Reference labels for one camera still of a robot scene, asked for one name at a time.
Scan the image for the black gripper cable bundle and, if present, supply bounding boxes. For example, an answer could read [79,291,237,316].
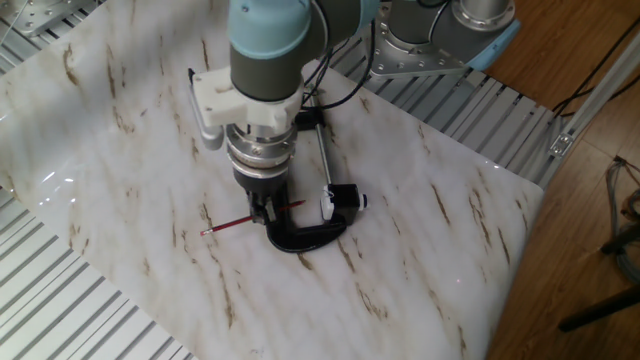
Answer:
[302,19,377,111]

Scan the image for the black chair base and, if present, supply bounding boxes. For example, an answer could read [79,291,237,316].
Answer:
[557,219,640,334]

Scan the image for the glossy marble pattern sheet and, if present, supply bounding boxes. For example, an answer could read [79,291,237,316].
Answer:
[0,0,546,360]

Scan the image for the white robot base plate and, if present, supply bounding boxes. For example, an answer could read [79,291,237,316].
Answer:
[367,0,489,80]

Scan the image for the black metal C-clamp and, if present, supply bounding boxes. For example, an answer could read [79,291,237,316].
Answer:
[263,82,350,254]

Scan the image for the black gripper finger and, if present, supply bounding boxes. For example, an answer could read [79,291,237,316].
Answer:
[268,192,290,226]
[248,192,269,225]

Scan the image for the grey cable bundle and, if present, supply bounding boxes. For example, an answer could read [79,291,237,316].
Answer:
[604,155,640,286]

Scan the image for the thin black wires by post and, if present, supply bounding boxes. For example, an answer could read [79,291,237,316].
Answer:
[551,17,640,120]

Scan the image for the silver wrist flange ring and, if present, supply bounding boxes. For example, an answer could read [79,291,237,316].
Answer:
[224,122,298,180]

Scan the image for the white perforated mounting plate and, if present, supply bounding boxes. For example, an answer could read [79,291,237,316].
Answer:
[0,0,104,39]

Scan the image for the aluminium frame post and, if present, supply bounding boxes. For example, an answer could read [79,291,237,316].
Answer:
[537,43,640,190]

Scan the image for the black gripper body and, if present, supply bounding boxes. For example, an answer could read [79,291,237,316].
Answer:
[233,172,292,209]

